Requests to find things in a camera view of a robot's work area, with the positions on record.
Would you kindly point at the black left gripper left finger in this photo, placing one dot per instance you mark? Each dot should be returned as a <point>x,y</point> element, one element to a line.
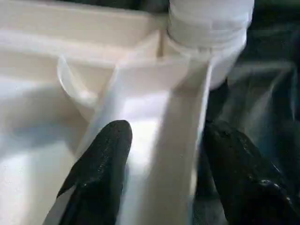
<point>98,178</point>

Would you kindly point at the black mat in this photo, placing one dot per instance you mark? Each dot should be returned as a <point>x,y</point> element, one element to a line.
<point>269,93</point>

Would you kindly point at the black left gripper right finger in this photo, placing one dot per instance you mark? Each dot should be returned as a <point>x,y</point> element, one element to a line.
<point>248,182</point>

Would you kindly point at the white plastic table leg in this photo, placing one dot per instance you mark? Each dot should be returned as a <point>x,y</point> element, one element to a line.
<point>211,23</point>

